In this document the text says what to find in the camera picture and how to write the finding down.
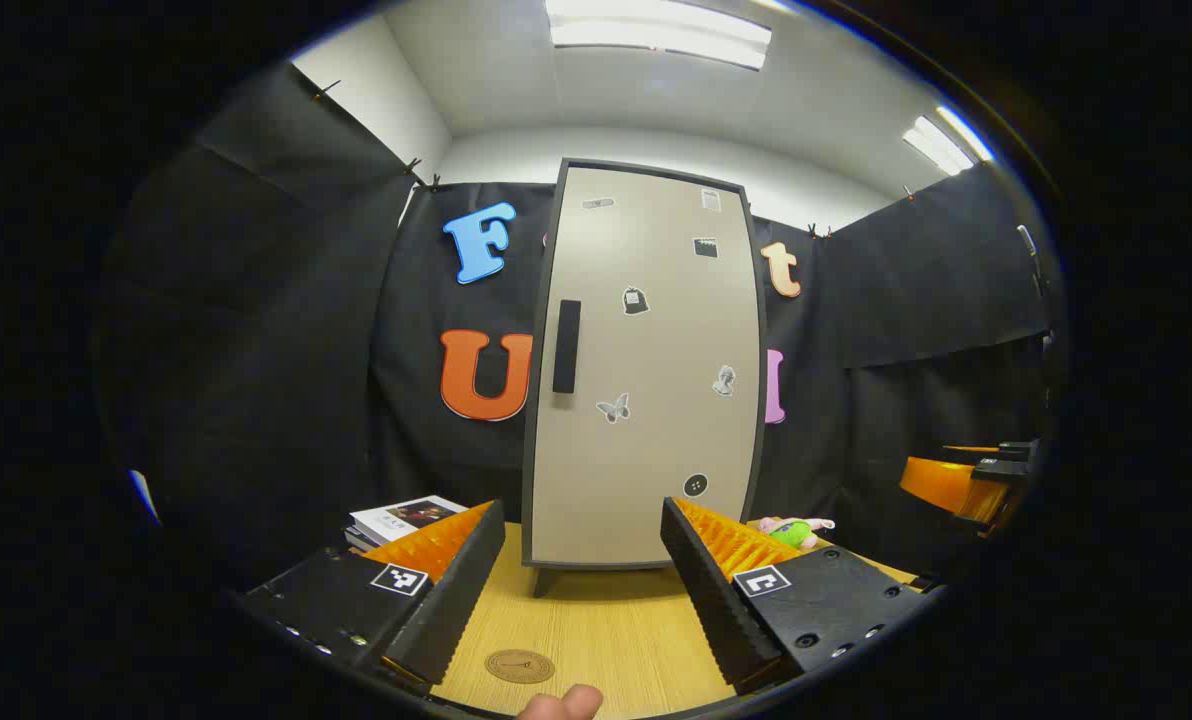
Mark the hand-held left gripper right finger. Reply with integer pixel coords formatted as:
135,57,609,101
661,497,942,696

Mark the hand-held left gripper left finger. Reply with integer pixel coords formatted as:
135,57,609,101
241,498,507,691

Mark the round brown coaster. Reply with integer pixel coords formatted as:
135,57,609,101
484,649,556,685

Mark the beige cabinet door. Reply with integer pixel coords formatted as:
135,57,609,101
528,163,762,567

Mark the pink green plush toy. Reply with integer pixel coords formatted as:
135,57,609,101
756,515,837,553

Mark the black backdrop cloth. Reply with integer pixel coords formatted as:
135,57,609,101
96,60,1057,601

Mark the small ceiling light panel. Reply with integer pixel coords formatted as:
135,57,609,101
903,105,995,177

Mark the long ceiling light panel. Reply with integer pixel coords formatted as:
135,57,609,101
544,0,773,71

